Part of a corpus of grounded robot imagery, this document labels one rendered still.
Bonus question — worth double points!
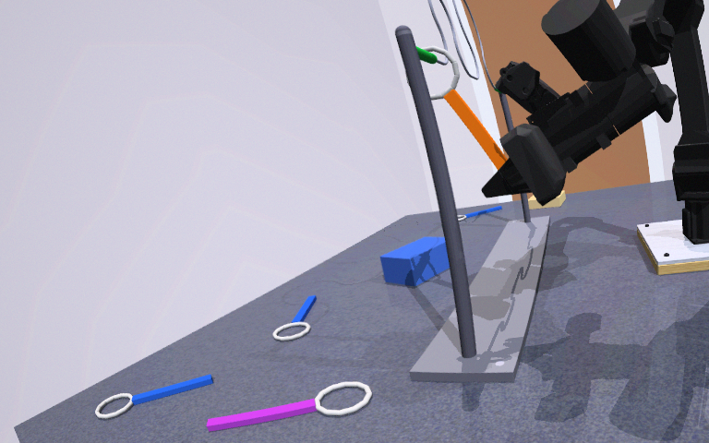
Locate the blue rectangular block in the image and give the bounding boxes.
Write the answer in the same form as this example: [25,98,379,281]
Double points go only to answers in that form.
[380,237,450,286]

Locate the grey loop with orange handle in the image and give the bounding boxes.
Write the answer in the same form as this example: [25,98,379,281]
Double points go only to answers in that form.
[421,46,507,170]

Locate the purple handle with white loop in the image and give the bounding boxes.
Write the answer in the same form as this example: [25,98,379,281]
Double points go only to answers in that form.
[207,382,372,431]

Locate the white loop with blue handle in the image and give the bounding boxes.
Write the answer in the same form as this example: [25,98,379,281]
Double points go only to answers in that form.
[95,375,213,419]
[273,295,317,341]
[457,206,502,221]

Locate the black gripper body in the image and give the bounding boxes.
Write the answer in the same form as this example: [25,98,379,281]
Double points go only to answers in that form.
[500,84,619,206]

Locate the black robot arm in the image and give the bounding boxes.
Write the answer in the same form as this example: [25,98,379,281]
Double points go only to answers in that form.
[495,0,709,245]

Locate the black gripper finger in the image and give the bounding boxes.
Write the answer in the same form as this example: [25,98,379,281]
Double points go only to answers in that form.
[481,158,532,198]

